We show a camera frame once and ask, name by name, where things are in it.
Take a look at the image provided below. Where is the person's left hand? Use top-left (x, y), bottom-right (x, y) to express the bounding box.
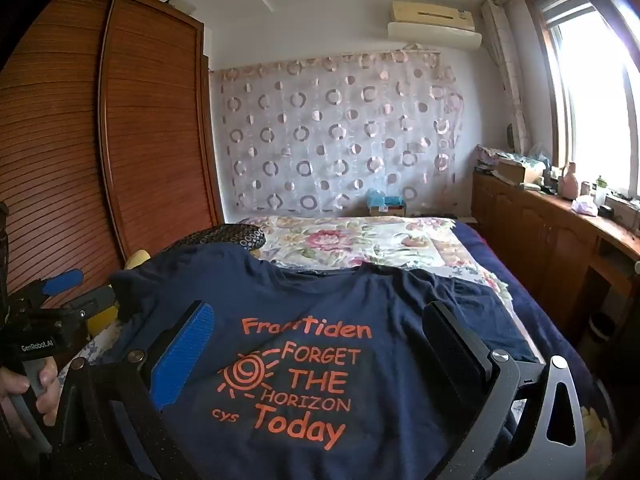
top-left (0, 360), bottom-right (62, 427)

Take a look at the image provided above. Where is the navy printed t-shirt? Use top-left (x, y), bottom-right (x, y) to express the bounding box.
top-left (107, 244), bottom-right (546, 480)

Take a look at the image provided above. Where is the dark circle-patterned cloth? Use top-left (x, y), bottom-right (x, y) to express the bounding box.
top-left (172, 223), bottom-right (267, 254)

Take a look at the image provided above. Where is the white patterned window curtain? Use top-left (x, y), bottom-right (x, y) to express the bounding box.
top-left (481, 0), bottom-right (531, 153)

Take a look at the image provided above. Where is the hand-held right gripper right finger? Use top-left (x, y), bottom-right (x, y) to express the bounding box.
top-left (422, 300), bottom-right (587, 480)

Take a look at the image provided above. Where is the pink bottle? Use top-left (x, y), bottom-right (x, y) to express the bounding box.
top-left (559, 162), bottom-right (581, 198)

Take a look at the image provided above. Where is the pink floral quilt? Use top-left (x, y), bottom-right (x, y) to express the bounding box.
top-left (235, 215), bottom-right (516, 306)

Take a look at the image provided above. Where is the black trash bin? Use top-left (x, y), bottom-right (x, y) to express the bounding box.
top-left (587, 312), bottom-right (617, 356)

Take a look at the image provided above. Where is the wooden slatted wardrobe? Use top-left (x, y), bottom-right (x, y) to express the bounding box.
top-left (0, 0), bottom-right (224, 311)

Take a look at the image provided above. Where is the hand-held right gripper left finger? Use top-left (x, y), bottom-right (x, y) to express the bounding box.
top-left (50, 300), bottom-right (216, 480)

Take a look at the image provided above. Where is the stack of magazines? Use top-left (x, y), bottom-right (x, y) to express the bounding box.
top-left (475, 145), bottom-right (507, 172)

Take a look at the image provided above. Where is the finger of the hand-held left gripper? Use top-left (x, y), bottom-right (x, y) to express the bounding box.
top-left (12, 268), bottom-right (84, 311)
top-left (30, 285), bottom-right (115, 331)

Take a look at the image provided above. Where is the wooden cabinet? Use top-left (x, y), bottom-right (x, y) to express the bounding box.
top-left (472, 169), bottom-right (640, 356)

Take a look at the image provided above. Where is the clear plastic bag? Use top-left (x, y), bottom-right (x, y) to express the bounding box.
top-left (525, 142), bottom-right (551, 166)

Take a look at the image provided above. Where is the wood-framed window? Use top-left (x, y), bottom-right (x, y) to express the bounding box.
top-left (525, 0), bottom-right (640, 201)

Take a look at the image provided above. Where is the sheer circle-patterned curtain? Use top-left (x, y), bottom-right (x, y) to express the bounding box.
top-left (210, 49), bottom-right (466, 213)

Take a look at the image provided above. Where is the brown cardboard box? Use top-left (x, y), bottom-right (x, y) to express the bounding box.
top-left (495, 160), bottom-right (543, 186)

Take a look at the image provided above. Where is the cream air conditioner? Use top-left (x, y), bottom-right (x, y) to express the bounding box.
top-left (387, 0), bottom-right (483, 52)

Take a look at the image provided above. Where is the yellow cloth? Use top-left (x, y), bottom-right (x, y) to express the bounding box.
top-left (87, 252), bottom-right (151, 336)

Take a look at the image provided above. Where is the cardboard box with blue packets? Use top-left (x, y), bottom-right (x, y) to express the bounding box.
top-left (366, 189), bottom-right (407, 217)

